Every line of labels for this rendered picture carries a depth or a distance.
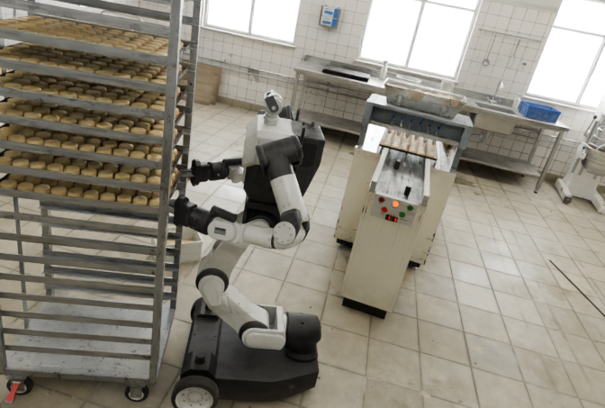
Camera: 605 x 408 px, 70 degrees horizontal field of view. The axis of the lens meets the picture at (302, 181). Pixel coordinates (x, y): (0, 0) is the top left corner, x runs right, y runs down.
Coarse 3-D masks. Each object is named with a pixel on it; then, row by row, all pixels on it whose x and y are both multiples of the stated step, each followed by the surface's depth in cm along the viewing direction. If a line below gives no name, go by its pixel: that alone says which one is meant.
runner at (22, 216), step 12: (0, 216) 154; (12, 216) 154; (24, 216) 155; (36, 216) 155; (48, 216) 156; (96, 228) 159; (108, 228) 159; (120, 228) 160; (132, 228) 160; (144, 228) 161; (156, 228) 161
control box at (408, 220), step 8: (376, 192) 243; (376, 200) 242; (384, 200) 241; (392, 200) 240; (400, 200) 239; (408, 200) 241; (376, 208) 244; (392, 208) 242; (400, 208) 240; (416, 208) 238; (376, 216) 246; (384, 216) 244; (392, 216) 243; (408, 216) 241; (408, 224) 242
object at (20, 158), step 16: (0, 160) 150; (16, 160) 152; (32, 160) 157; (48, 160) 157; (64, 160) 159; (80, 160) 161; (96, 176) 157; (112, 176) 156; (128, 176) 157; (144, 176) 159; (160, 176) 163
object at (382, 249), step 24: (384, 168) 280; (408, 168) 289; (384, 192) 245; (408, 192) 245; (360, 216) 254; (360, 240) 257; (384, 240) 253; (408, 240) 249; (360, 264) 263; (384, 264) 258; (360, 288) 268; (384, 288) 264; (384, 312) 273
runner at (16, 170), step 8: (0, 168) 147; (8, 168) 147; (16, 168) 147; (24, 168) 148; (32, 168) 148; (32, 176) 149; (40, 176) 149; (48, 176) 149; (56, 176) 150; (64, 176) 150; (72, 176) 150; (80, 176) 150; (88, 176) 150; (96, 184) 152; (104, 184) 152; (112, 184) 152; (120, 184) 153; (128, 184) 153; (136, 184) 153; (144, 184) 153; (152, 184) 154
